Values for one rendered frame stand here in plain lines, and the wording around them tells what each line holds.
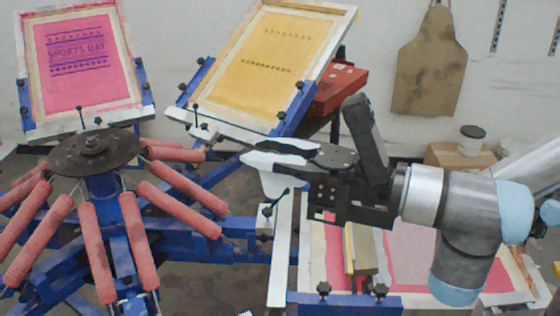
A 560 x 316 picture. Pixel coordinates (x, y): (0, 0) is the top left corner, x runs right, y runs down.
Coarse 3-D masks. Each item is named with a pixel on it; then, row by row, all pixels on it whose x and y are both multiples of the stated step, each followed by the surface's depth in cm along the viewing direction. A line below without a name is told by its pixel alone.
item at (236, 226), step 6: (228, 216) 143; (228, 222) 140; (234, 222) 140; (240, 222) 140; (246, 222) 140; (252, 222) 140; (228, 228) 138; (234, 228) 138; (240, 228) 138; (246, 228) 138; (252, 228) 138; (228, 234) 140; (234, 234) 139; (240, 234) 139; (270, 240) 140
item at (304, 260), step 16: (304, 192) 163; (304, 208) 155; (304, 224) 147; (304, 240) 140; (304, 256) 134; (528, 256) 131; (304, 272) 128; (528, 272) 126; (304, 288) 122; (544, 288) 119; (416, 304) 117; (432, 304) 116; (544, 304) 114
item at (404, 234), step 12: (324, 216) 156; (324, 228) 150; (336, 228) 150; (396, 228) 150; (408, 228) 150; (420, 228) 150; (432, 228) 150; (336, 240) 145; (384, 240) 145; (396, 240) 145; (408, 240) 145; (420, 240) 144; (432, 240) 144
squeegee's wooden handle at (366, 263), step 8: (352, 224) 137; (352, 232) 134; (360, 232) 134; (368, 232) 133; (360, 240) 130; (368, 240) 130; (360, 248) 127; (368, 248) 127; (360, 256) 125; (368, 256) 124; (360, 264) 122; (368, 264) 121; (376, 264) 121; (360, 272) 121; (368, 272) 121; (376, 272) 121
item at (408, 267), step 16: (336, 256) 138; (400, 256) 138; (416, 256) 138; (432, 256) 138; (336, 272) 132; (400, 272) 132; (416, 272) 132; (496, 272) 130; (336, 288) 127; (400, 288) 126; (416, 288) 126; (496, 288) 125; (512, 288) 124
